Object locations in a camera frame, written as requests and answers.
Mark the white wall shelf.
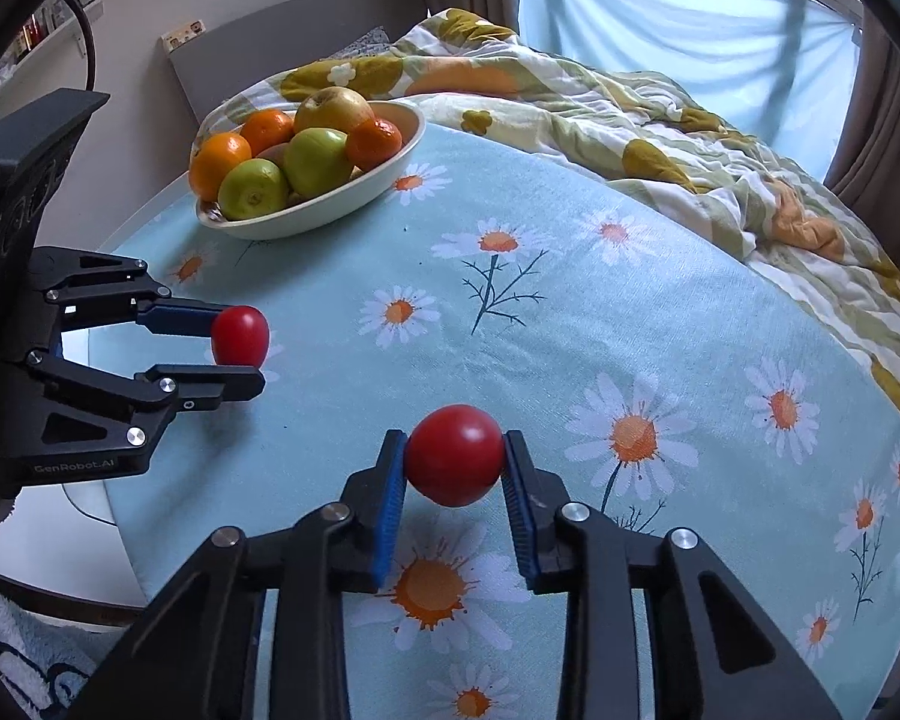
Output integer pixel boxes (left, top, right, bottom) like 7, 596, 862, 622
0, 0, 106, 83

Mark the grey patterned pillow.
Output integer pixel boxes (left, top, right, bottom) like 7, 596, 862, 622
322, 26, 391, 61

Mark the black cable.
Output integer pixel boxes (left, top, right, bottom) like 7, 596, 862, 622
52, 0, 100, 91

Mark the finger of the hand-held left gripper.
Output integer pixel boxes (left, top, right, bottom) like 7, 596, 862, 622
28, 244, 230, 338
25, 347, 267, 442

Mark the large green apple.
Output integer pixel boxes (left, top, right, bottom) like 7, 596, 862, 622
283, 127, 356, 199

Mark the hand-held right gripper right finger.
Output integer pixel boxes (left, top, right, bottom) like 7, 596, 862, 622
501, 431, 845, 720

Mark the small tangerine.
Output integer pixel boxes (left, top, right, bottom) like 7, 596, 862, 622
345, 116, 404, 173

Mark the light blue sheer curtain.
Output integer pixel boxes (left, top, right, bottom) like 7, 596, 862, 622
516, 0, 867, 181

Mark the wall power socket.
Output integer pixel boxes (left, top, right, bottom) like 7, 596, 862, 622
160, 19, 207, 53

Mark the small green apple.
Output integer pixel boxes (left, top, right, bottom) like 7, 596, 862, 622
217, 157, 292, 222

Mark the medium orange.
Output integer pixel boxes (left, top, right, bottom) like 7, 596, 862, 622
188, 132, 253, 203

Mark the floral quilt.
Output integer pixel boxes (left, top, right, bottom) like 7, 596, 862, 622
277, 7, 900, 466

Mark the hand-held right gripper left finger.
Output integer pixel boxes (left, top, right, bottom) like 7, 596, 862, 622
67, 429, 410, 720

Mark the large orange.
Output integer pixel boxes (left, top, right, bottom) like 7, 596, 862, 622
238, 109, 296, 158

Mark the white fluffy patterned rug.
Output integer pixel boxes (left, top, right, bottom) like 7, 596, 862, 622
0, 577, 143, 720

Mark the light blue daisy tablecloth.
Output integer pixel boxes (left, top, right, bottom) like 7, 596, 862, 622
90, 120, 900, 720

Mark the yellow apple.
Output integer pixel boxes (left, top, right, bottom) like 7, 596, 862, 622
294, 86, 376, 134

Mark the cream oval bowl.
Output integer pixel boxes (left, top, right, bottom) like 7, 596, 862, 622
195, 100, 427, 242

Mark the red tomato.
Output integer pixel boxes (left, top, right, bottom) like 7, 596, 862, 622
405, 404, 506, 508
210, 305, 271, 368

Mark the grey headboard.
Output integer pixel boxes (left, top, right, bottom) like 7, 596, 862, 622
166, 0, 428, 125

